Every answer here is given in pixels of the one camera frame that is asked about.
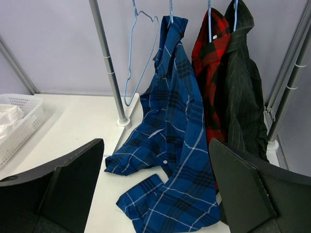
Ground black shirt wire hanger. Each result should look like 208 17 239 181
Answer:
233 0 239 32

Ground white and silver clothes rack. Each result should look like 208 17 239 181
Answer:
89 0 304 157

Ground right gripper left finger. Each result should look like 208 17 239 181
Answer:
0 138 104 233

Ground red black plaid shirt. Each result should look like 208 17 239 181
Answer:
191 7 232 195

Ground grey frame post right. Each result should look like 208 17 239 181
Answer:
266 0 311 121

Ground grey frame post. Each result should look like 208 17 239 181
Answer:
0 36 40 95
266 0 311 121

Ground red shirt wire hanger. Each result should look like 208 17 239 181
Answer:
207 0 213 43

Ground blue shirt wire hanger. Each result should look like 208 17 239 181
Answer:
169 0 173 24

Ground light blue wire hanger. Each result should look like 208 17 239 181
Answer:
123 0 160 106

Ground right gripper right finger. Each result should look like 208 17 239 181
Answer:
209 139 311 233

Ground grey frame post left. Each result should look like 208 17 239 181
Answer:
0 36 40 95

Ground white shirt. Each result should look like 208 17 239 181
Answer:
0 104 24 142

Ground blue plaid shirt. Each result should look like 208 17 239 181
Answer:
105 16 220 233

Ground white plastic basket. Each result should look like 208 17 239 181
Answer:
0 94 45 167

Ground black pinstripe shirt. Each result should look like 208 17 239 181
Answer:
221 0 268 161

